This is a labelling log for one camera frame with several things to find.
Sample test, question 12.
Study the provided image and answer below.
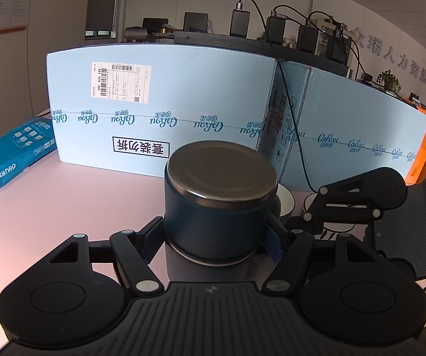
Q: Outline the black power adapter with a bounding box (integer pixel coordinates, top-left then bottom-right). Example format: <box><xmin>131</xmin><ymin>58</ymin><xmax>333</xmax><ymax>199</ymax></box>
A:
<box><xmin>231</xmin><ymin>9</ymin><xmax>251</xmax><ymax>39</ymax></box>
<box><xmin>328</xmin><ymin>37</ymin><xmax>348</xmax><ymax>64</ymax></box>
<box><xmin>298</xmin><ymin>25</ymin><xmax>319</xmax><ymax>55</ymax></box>
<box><xmin>266</xmin><ymin>15</ymin><xmax>286</xmax><ymax>45</ymax></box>

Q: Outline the blue paper packet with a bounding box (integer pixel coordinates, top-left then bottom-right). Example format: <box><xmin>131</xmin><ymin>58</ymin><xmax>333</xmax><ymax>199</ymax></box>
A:
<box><xmin>0</xmin><ymin>116</ymin><xmax>58</xmax><ymax>193</ymax></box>

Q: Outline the dark window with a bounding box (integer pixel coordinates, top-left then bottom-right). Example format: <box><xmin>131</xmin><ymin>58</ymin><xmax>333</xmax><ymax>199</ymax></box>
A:
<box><xmin>85</xmin><ymin>0</ymin><xmax>122</xmax><ymax>40</ymax></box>

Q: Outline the black speaker box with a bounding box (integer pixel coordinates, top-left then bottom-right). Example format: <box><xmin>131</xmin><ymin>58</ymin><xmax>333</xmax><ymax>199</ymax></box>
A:
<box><xmin>183</xmin><ymin>12</ymin><xmax>209</xmax><ymax>32</ymax></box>

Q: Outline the long black cable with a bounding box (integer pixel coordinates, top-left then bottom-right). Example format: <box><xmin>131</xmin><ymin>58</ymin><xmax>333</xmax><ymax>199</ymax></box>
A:
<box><xmin>236</xmin><ymin>0</ymin><xmax>315</xmax><ymax>193</ymax></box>

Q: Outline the dark blue steel container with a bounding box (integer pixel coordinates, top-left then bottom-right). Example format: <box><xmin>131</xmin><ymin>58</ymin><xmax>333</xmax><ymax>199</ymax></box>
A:
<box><xmin>164</xmin><ymin>140</ymin><xmax>278</xmax><ymax>266</ymax></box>

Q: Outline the black monitor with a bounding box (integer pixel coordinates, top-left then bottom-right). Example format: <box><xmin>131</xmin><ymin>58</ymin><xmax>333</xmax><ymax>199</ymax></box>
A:
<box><xmin>142</xmin><ymin>17</ymin><xmax>169</xmax><ymax>32</ymax></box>

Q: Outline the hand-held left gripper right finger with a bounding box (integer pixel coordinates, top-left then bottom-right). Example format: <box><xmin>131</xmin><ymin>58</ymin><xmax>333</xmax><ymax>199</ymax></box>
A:
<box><xmin>263</xmin><ymin>220</ymin><xmax>386</xmax><ymax>297</ymax></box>

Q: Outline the light blue cardboard box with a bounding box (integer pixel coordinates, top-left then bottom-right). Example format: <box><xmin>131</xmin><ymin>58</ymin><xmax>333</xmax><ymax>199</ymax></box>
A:
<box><xmin>283</xmin><ymin>69</ymin><xmax>426</xmax><ymax>193</ymax></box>

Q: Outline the black charging cable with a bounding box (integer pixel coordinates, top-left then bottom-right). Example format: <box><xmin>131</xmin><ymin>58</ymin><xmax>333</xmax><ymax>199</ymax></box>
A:
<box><xmin>306</xmin><ymin>11</ymin><xmax>343</xmax><ymax>36</ymax></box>
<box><xmin>270</xmin><ymin>5</ymin><xmax>312</xmax><ymax>26</ymax></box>
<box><xmin>332</xmin><ymin>26</ymin><xmax>369</xmax><ymax>78</ymax></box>

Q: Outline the dark rimmed white bowl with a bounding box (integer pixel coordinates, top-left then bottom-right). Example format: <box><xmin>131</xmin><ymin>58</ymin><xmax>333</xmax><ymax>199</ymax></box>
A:
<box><xmin>272</xmin><ymin>183</ymin><xmax>296</xmax><ymax>219</ymax></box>

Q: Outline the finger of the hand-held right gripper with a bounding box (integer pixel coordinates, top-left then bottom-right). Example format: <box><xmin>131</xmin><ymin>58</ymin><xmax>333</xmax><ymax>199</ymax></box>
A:
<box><xmin>302</xmin><ymin>172</ymin><xmax>382</xmax><ymax>231</ymax></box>

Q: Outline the green potted plant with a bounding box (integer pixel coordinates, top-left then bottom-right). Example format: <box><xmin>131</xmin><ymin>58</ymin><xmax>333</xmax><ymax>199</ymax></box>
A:
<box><xmin>376</xmin><ymin>70</ymin><xmax>402</xmax><ymax>94</ymax></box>

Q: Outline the light blue box with label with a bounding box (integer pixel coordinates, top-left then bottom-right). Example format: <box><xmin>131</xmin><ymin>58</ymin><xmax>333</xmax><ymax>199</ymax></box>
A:
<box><xmin>46</xmin><ymin>42</ymin><xmax>312</xmax><ymax>190</ymax></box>

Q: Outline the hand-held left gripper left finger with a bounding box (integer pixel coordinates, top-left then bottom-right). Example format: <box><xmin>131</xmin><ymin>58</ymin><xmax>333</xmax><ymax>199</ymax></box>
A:
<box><xmin>48</xmin><ymin>215</ymin><xmax>166</xmax><ymax>299</ymax></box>

